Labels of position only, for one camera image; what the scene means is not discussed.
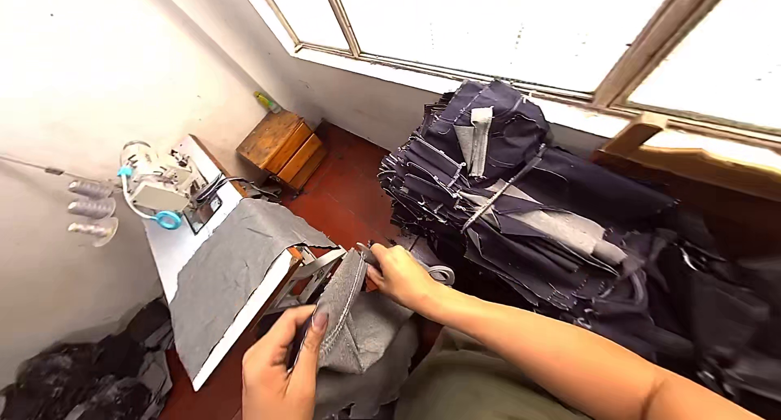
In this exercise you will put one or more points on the person's left hand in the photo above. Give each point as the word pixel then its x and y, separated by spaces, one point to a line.
pixel 271 371

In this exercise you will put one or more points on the person's right hand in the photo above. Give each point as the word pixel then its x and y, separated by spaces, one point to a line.
pixel 409 279

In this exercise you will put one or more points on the person's left thumb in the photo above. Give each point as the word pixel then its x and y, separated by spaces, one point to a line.
pixel 310 350

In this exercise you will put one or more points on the person's right fingers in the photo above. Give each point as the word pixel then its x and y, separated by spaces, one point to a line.
pixel 379 264

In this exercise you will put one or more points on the person's left index finger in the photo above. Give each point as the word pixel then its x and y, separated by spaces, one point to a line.
pixel 285 327

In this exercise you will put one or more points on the grey denim piece with seam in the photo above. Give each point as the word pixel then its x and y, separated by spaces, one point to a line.
pixel 349 310

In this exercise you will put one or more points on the metal scissors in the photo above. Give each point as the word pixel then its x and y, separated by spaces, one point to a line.
pixel 440 274

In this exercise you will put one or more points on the white sewing machine table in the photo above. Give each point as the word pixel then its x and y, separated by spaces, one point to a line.
pixel 244 329

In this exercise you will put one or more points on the flat grey cloth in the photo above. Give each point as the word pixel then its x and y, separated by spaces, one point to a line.
pixel 229 273

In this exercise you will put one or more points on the pile of dark denim pieces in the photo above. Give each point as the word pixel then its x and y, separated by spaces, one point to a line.
pixel 506 206

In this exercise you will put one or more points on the grey fabric tie strip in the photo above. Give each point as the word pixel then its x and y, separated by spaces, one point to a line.
pixel 504 188

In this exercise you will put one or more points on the small wooden drawer cabinet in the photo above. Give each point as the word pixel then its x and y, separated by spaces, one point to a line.
pixel 280 148

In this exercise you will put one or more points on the person's body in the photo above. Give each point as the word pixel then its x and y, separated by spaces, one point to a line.
pixel 476 383

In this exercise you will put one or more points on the white sewing machine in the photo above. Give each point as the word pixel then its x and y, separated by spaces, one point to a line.
pixel 160 182

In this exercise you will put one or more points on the yellow-green bottle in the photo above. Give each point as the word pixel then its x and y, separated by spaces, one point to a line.
pixel 266 102

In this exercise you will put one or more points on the heap of black fabric scraps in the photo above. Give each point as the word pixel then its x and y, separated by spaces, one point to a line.
pixel 91 371

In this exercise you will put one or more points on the grey thread cone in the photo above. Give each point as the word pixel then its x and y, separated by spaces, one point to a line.
pixel 94 228
pixel 91 190
pixel 91 208

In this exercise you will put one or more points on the wooden chair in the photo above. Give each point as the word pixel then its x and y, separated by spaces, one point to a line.
pixel 701 145

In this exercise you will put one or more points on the window with wooden frame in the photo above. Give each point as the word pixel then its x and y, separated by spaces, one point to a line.
pixel 656 44

